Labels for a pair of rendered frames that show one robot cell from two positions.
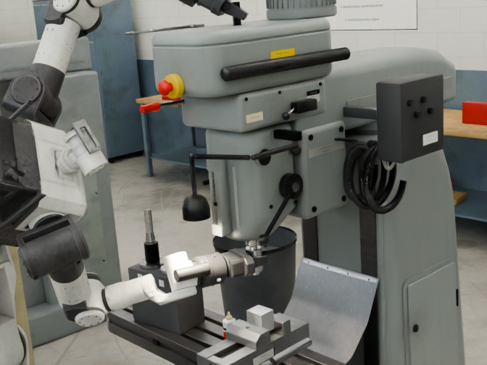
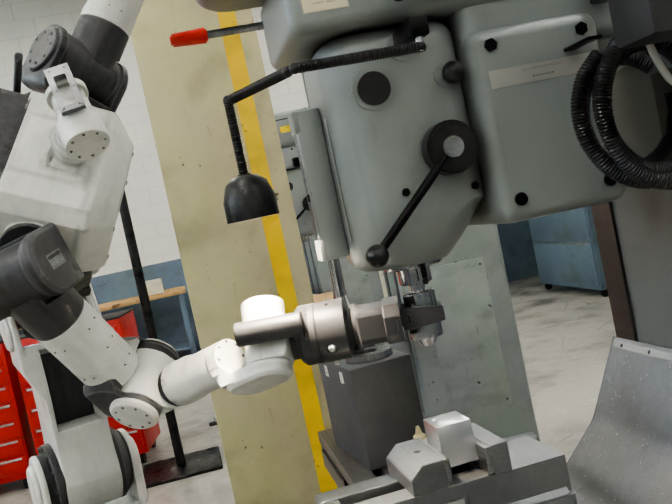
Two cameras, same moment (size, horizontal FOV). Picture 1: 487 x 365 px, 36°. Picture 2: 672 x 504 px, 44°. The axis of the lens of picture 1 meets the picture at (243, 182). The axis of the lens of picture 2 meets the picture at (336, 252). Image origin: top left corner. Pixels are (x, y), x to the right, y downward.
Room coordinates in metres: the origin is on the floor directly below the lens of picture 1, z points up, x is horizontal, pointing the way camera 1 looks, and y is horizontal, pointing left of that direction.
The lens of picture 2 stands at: (0.98, -0.55, 1.41)
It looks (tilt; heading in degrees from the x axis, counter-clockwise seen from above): 3 degrees down; 32
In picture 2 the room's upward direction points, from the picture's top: 12 degrees counter-clockwise
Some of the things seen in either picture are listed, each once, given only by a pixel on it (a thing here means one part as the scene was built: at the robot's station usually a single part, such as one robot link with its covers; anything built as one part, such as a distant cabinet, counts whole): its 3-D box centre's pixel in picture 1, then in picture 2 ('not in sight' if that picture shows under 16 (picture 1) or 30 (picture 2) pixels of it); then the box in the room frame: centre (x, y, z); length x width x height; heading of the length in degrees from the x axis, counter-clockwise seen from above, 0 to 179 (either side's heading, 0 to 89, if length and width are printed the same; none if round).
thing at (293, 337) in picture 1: (254, 342); (439, 484); (2.01, 0.00, 0.99); 0.35 x 0.15 x 0.11; 134
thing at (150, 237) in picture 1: (148, 226); (338, 285); (2.36, 0.32, 1.26); 0.03 x 0.03 x 0.11
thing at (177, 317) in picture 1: (166, 292); (369, 398); (2.32, 0.28, 1.03); 0.22 x 0.12 x 0.20; 49
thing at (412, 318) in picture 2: (259, 261); (422, 316); (2.01, -0.03, 1.23); 0.06 x 0.02 x 0.03; 118
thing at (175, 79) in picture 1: (173, 86); not in sight; (1.89, 0.16, 1.76); 0.06 x 0.02 x 0.06; 42
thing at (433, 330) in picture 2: (254, 260); (423, 316); (2.04, -0.01, 1.23); 0.05 x 0.05 x 0.06
